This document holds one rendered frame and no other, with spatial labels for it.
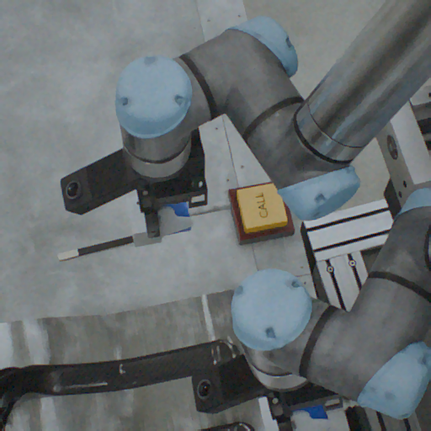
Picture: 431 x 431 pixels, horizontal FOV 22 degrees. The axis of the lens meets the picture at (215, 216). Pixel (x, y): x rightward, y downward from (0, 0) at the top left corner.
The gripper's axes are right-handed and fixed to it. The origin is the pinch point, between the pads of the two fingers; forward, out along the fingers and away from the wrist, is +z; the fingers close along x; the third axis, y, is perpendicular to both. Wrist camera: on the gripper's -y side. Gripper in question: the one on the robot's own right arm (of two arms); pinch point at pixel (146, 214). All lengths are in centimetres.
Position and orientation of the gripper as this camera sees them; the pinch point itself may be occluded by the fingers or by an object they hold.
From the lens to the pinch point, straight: 142.9
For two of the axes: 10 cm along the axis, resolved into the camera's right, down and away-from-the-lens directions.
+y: 9.8, -1.9, 0.8
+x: -2.0, -9.2, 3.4
